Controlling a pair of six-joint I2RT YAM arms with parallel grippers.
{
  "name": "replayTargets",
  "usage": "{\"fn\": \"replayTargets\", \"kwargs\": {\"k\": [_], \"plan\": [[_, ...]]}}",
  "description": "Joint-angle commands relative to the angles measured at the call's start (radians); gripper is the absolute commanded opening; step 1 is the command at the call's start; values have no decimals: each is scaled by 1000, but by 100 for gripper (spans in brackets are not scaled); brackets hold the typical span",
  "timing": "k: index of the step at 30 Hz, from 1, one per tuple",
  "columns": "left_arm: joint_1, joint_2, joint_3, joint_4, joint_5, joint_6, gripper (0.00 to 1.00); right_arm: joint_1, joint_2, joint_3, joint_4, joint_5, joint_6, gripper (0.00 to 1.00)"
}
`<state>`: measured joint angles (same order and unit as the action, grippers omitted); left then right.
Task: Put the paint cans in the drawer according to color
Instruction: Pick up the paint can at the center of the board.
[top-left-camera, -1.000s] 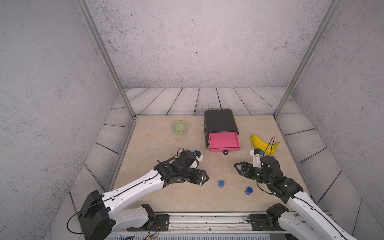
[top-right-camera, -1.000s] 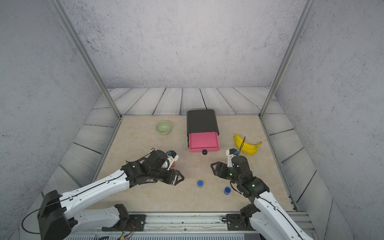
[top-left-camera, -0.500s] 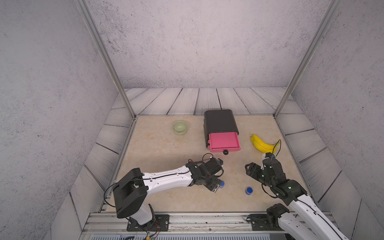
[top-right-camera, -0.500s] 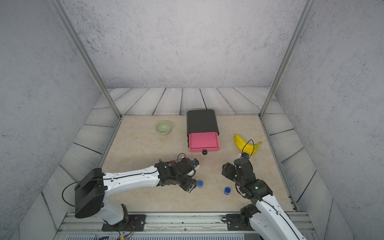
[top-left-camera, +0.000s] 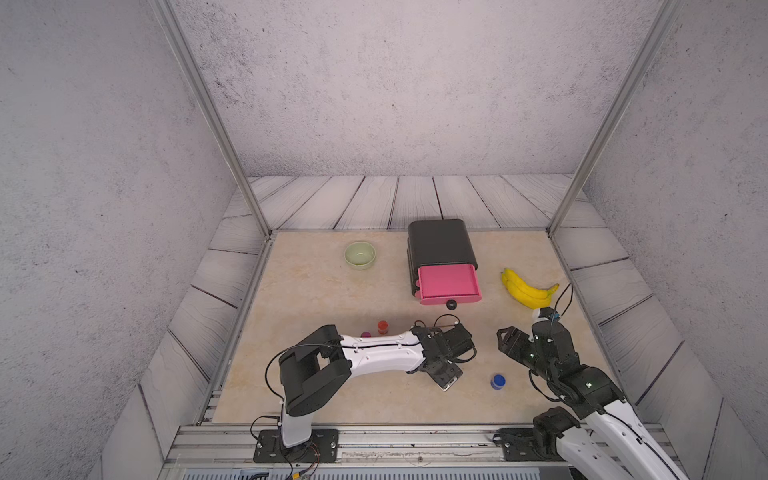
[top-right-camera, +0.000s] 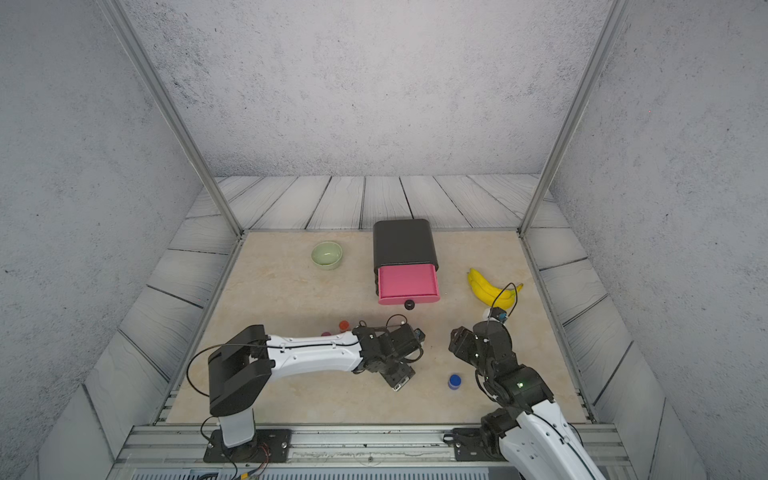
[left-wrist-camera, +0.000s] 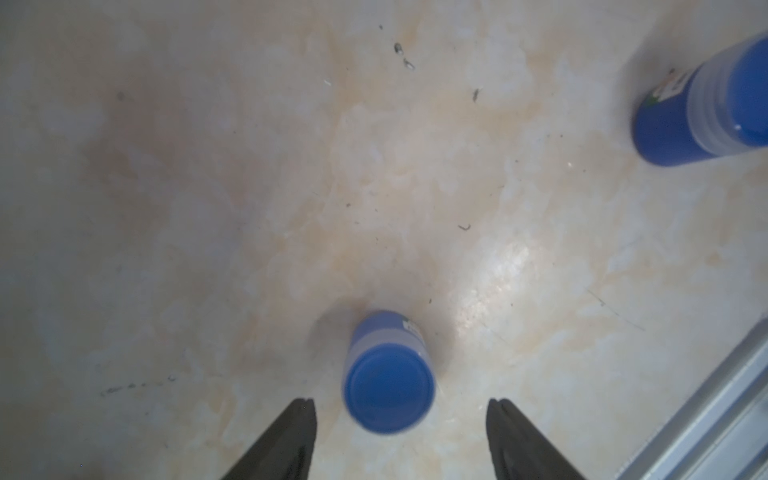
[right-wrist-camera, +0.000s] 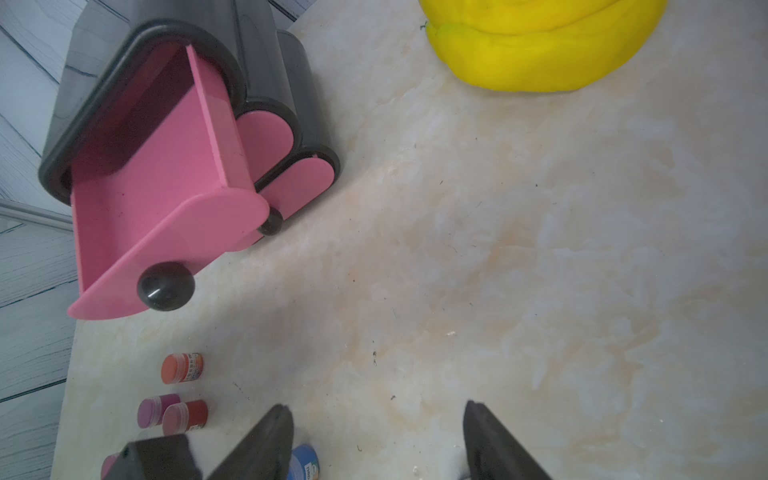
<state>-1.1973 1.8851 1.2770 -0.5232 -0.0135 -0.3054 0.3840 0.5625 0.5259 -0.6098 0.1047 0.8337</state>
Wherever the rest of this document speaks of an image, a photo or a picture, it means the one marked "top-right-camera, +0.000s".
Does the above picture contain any light green bowl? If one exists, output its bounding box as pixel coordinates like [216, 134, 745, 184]
[311, 241, 343, 270]

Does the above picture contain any yellow banana bunch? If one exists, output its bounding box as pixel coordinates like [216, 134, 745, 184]
[467, 269, 523, 310]

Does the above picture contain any black drawer cabinet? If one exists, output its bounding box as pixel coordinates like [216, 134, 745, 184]
[373, 219, 439, 278]

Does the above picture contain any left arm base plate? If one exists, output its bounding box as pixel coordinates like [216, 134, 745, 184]
[203, 429, 292, 465]

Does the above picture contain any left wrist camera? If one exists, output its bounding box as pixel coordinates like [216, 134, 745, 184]
[381, 363, 415, 392]

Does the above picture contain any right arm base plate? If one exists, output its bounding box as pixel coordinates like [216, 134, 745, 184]
[442, 427, 505, 462]

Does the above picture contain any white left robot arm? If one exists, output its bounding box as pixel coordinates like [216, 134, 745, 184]
[207, 322, 425, 452]

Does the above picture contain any blue paint can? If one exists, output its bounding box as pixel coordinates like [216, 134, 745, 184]
[448, 374, 462, 390]

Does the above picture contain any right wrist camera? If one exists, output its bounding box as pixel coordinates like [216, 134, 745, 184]
[482, 306, 508, 324]

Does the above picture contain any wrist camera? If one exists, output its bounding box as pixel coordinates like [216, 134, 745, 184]
[482, 306, 508, 324]
[381, 363, 415, 392]

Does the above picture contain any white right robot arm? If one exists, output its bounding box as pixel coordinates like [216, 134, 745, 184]
[443, 321, 604, 479]

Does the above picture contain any pink top drawer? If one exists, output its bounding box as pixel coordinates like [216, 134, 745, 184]
[376, 264, 440, 310]

